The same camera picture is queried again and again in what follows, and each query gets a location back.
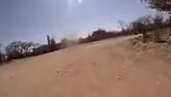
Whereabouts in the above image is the brown dirt road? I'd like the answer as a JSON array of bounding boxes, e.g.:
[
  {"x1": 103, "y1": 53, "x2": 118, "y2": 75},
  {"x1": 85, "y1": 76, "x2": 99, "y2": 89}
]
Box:
[{"x1": 0, "y1": 27, "x2": 171, "y2": 97}]

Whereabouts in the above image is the row of trees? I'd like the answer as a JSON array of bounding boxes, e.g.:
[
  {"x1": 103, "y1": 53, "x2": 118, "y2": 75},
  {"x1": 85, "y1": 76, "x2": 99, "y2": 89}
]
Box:
[{"x1": 0, "y1": 10, "x2": 171, "y2": 67}]

